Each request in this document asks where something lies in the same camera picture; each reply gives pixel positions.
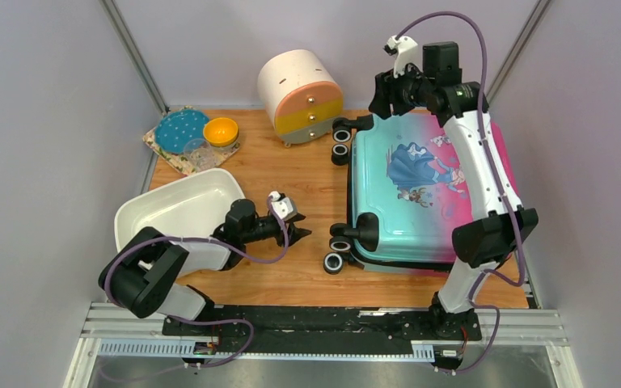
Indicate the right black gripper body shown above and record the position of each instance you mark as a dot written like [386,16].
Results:
[407,91]

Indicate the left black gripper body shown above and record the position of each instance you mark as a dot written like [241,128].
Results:
[264,229]

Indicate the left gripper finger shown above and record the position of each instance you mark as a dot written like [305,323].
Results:
[291,235]
[295,218]

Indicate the white plastic basin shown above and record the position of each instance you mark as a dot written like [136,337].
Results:
[191,206]

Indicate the pink and teal kids suitcase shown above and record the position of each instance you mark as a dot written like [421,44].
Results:
[406,193]

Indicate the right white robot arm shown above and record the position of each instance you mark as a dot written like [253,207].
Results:
[429,76]

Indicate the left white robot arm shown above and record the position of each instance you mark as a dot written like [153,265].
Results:
[142,277]

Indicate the round pastel drawer cabinet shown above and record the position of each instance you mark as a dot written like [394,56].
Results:
[299,95]

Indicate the clear glass cup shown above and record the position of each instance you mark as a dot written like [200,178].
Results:
[200,154]

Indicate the yellow bowl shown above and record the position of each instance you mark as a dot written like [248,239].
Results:
[221,132]

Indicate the floral patterned placemat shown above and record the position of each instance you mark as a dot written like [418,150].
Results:
[178,161]

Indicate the blue polka dot plate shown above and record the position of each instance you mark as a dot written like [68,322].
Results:
[177,129]

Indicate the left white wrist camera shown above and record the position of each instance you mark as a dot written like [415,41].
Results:
[282,205]

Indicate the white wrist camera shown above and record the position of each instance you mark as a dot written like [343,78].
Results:
[282,205]
[405,51]

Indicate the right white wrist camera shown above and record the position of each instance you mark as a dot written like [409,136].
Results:
[405,51]

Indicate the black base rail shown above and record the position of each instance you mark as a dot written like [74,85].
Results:
[326,331]

